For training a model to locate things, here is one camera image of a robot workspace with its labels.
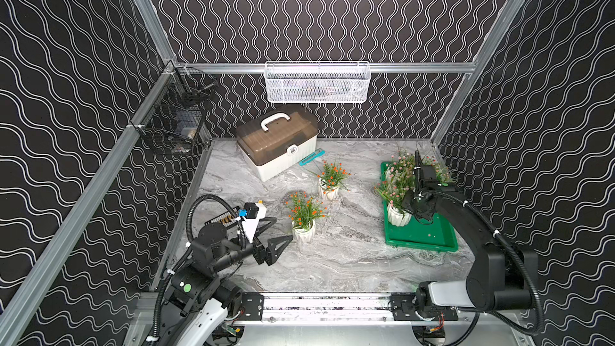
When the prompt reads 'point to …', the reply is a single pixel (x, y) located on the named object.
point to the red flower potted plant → (331, 179)
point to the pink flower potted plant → (401, 166)
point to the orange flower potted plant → (303, 211)
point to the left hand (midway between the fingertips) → (282, 226)
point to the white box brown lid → (271, 143)
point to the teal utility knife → (319, 152)
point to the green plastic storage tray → (439, 234)
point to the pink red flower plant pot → (392, 189)
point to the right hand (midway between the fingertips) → (410, 207)
